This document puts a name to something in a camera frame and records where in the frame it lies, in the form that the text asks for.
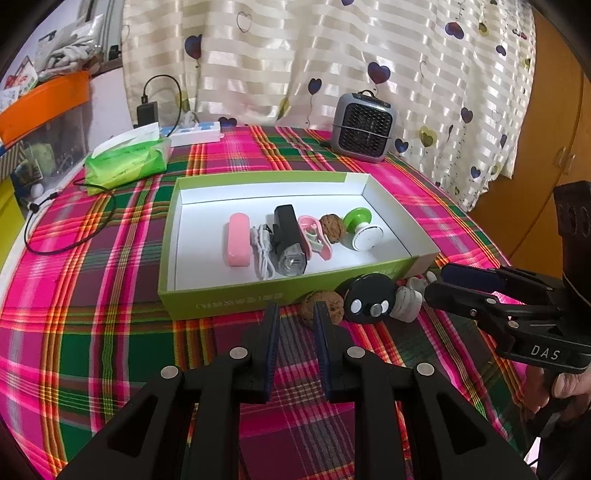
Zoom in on black bike light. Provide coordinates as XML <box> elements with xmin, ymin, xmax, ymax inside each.
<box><xmin>269</xmin><ymin>204</ymin><xmax>308</xmax><ymax>278</ymax></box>

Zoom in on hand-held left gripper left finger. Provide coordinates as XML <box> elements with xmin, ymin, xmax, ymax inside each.
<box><xmin>55</xmin><ymin>302</ymin><xmax>281</xmax><ymax>480</ymax></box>

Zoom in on clear bin with orange lid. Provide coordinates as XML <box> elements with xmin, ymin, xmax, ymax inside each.
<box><xmin>0</xmin><ymin>70</ymin><xmax>93</xmax><ymax>185</ymax></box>

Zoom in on yellow cardboard box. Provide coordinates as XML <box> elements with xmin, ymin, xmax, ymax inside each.
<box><xmin>0</xmin><ymin>178</ymin><xmax>24</xmax><ymax>259</ymax></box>

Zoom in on striped curtain with hearts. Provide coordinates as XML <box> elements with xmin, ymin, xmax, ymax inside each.
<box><xmin>121</xmin><ymin>0</ymin><xmax>539</xmax><ymax>210</ymax></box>

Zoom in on white cable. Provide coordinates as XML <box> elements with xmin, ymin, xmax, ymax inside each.
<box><xmin>249</xmin><ymin>224</ymin><xmax>278</xmax><ymax>281</ymax></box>

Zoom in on green and white suction holder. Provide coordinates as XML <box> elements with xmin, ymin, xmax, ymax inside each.
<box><xmin>342</xmin><ymin>208</ymin><xmax>384</xmax><ymax>252</ymax></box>

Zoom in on white work gloves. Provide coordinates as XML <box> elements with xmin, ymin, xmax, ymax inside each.
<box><xmin>34</xmin><ymin>28</ymin><xmax>107</xmax><ymax>75</ymax></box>

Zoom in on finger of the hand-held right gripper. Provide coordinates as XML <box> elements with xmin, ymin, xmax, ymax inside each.
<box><xmin>424</xmin><ymin>282</ymin><xmax>519</xmax><ymax>355</ymax></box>
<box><xmin>441</xmin><ymin>263</ymin><xmax>566</xmax><ymax>306</ymax></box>

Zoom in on brown walnut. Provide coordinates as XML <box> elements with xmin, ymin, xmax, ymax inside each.
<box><xmin>302</xmin><ymin>291</ymin><xmax>345</xmax><ymax>326</ymax></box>
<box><xmin>320</xmin><ymin>213</ymin><xmax>346</xmax><ymax>239</ymax></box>

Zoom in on black round disc gadget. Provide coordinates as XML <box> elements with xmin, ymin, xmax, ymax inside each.
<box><xmin>336</xmin><ymin>274</ymin><xmax>398</xmax><ymax>324</ymax></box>

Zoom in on pink and grey clip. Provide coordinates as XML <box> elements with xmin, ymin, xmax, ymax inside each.
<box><xmin>298</xmin><ymin>215</ymin><xmax>333</xmax><ymax>260</ymax></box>

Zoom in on white power strip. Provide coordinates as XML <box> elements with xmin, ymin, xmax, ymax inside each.
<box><xmin>159</xmin><ymin>121</ymin><xmax>222</xmax><ymax>147</ymax></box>

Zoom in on green and white cardboard box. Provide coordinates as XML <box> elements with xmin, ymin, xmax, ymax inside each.
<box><xmin>157</xmin><ymin>171</ymin><xmax>441</xmax><ymax>320</ymax></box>

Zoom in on thin black cable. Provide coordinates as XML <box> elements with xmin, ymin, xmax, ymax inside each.
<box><xmin>23</xmin><ymin>182</ymin><xmax>116</xmax><ymax>254</ymax></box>

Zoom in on plaid tablecloth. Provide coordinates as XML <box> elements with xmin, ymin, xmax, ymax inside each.
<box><xmin>0</xmin><ymin>124</ymin><xmax>555</xmax><ymax>480</ymax></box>

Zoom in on green tissue pack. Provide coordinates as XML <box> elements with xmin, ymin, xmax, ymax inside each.
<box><xmin>83</xmin><ymin>124</ymin><xmax>174</xmax><ymax>190</ymax></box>

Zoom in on pink rectangular case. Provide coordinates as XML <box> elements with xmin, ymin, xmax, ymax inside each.
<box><xmin>225</xmin><ymin>212</ymin><xmax>252</xmax><ymax>268</ymax></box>

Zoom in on grey fan heater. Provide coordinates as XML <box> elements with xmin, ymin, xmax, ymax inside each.
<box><xmin>331</xmin><ymin>90</ymin><xmax>398</xmax><ymax>163</ymax></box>

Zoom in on black adapter cable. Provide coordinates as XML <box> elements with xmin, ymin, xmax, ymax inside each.
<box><xmin>141</xmin><ymin>74</ymin><xmax>184</xmax><ymax>125</ymax></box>

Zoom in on person's right hand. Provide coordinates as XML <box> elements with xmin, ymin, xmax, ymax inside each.
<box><xmin>524</xmin><ymin>360</ymin><xmax>591</xmax><ymax>418</ymax></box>

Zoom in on white round jar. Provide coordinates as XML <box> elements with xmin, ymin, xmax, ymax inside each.
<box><xmin>392</xmin><ymin>286</ymin><xmax>423</xmax><ymax>323</ymax></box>

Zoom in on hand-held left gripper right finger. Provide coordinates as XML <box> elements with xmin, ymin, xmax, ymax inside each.
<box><xmin>313</xmin><ymin>302</ymin><xmax>536</xmax><ymax>480</ymax></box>

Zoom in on wooden cabinet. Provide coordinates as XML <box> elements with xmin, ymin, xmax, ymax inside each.
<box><xmin>471</xmin><ymin>9</ymin><xmax>591</xmax><ymax>278</ymax></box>

